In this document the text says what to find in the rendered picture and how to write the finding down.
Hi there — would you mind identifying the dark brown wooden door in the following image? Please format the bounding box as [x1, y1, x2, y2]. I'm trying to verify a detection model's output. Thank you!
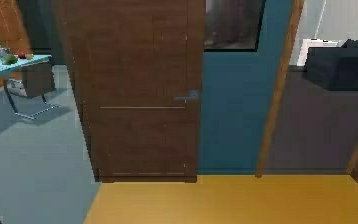
[52, 0, 207, 184]

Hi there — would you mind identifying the dark navy sofa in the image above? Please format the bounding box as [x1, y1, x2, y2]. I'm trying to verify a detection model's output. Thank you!
[303, 38, 358, 92]

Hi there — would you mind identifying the light blue table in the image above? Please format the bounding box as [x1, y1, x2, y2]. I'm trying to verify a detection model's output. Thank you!
[0, 54, 53, 81]

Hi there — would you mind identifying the green round food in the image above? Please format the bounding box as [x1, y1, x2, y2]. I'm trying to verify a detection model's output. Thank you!
[1, 54, 19, 66]

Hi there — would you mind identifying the grey vase with plant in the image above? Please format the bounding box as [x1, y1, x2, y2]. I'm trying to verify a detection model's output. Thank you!
[0, 40, 11, 59]

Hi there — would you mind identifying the grey door handle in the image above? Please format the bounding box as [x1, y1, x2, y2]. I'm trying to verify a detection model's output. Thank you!
[173, 89, 200, 102]

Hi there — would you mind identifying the brown chair with metal frame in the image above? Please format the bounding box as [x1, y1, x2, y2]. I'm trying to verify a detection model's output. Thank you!
[3, 61, 60, 120]

